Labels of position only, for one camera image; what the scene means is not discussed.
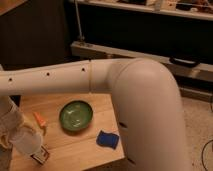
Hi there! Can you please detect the metal vertical pole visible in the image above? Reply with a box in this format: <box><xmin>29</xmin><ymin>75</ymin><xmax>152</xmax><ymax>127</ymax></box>
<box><xmin>74</xmin><ymin>0</ymin><xmax>85</xmax><ymax>44</ymax></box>

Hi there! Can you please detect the black cable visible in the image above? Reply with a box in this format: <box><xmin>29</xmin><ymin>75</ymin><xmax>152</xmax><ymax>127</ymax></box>
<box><xmin>200</xmin><ymin>99</ymin><xmax>213</xmax><ymax>171</ymax></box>

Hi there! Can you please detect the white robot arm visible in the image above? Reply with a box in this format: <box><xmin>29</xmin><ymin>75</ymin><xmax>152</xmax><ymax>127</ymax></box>
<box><xmin>0</xmin><ymin>58</ymin><xmax>192</xmax><ymax>171</ymax></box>

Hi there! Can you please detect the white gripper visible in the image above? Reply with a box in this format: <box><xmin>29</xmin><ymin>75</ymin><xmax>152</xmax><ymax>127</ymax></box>
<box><xmin>0</xmin><ymin>96</ymin><xmax>41</xmax><ymax>149</ymax></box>

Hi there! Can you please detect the green round plate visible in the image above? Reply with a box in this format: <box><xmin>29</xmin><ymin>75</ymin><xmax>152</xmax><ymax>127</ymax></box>
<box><xmin>59</xmin><ymin>100</ymin><xmax>93</xmax><ymax>132</ymax></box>

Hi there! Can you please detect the wooden low table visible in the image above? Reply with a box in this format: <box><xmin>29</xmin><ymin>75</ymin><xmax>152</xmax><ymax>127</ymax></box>
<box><xmin>10</xmin><ymin>94</ymin><xmax>124</xmax><ymax>171</ymax></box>

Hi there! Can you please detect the orange toy carrot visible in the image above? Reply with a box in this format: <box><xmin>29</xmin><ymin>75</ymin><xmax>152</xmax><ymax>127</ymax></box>
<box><xmin>33</xmin><ymin>112</ymin><xmax>47</xmax><ymax>134</ymax></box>

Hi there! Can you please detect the black handle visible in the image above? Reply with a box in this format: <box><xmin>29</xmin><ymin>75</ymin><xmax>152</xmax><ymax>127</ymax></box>
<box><xmin>169</xmin><ymin>57</ymin><xmax>200</xmax><ymax>68</ymax></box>

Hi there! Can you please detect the blue sponge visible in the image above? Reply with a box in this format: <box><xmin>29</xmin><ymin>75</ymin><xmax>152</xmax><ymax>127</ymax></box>
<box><xmin>96</xmin><ymin>131</ymin><xmax>119</xmax><ymax>149</ymax></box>

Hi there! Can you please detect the grey metal shelf beam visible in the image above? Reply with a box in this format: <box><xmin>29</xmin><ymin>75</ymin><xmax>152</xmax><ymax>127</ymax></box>
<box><xmin>70</xmin><ymin>41</ymin><xmax>213</xmax><ymax>82</ymax></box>

